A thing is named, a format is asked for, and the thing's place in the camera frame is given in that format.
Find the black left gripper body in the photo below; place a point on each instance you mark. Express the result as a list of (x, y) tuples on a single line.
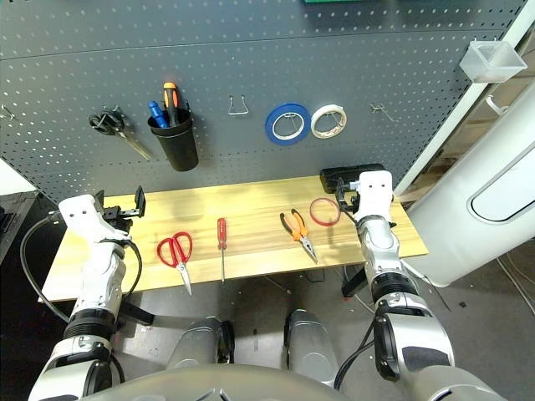
[(119, 215)]

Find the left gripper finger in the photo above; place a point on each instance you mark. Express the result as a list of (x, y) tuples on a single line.
[(140, 202), (100, 202)]

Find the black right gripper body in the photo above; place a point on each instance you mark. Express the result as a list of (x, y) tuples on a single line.
[(349, 204)]

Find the orange black pliers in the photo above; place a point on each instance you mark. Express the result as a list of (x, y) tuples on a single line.
[(299, 229)]

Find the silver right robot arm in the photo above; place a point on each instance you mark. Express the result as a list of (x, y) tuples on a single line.
[(384, 250)]

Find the dark grey pegboard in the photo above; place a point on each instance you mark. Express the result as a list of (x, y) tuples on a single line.
[(251, 62)]

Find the black plastic case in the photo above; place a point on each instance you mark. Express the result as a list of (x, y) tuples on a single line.
[(334, 177)]

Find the black tool cup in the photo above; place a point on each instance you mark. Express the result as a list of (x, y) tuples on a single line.
[(179, 146)]

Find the black table leg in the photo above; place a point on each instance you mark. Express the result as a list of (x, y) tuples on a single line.
[(138, 313), (354, 284)]

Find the black metal rack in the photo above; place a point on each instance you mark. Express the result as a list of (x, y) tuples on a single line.
[(16, 225)]

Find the white tape roll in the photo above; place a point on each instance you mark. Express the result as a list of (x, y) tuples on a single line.
[(314, 125)]

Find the steel peg hook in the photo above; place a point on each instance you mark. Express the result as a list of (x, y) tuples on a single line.
[(6, 112), (378, 108)]

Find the white rounded appliance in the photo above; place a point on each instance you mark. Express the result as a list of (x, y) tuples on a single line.
[(460, 209)]

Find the blue tape roll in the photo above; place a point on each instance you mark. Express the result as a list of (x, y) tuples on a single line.
[(269, 125)]

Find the brown wooden shelf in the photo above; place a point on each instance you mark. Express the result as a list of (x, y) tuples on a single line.
[(464, 142)]

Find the silver right robot leg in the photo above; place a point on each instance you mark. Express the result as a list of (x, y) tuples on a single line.
[(311, 346)]

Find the silver robot leg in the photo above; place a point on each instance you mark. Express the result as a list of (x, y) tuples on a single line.
[(311, 346), (196, 342)]

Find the silver left robot leg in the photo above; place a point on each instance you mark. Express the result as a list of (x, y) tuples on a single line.
[(196, 342)]

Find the white plastic hook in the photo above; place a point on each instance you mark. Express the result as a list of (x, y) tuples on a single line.
[(493, 104)]

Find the translucent plastic bin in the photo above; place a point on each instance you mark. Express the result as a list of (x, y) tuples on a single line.
[(480, 69)]

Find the grey robot torso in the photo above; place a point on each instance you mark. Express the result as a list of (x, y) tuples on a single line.
[(209, 384)]

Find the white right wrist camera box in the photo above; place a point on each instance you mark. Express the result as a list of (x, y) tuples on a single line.
[(376, 192)]

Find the white pegboard frame post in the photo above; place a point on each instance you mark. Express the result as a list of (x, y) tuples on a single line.
[(460, 104)]

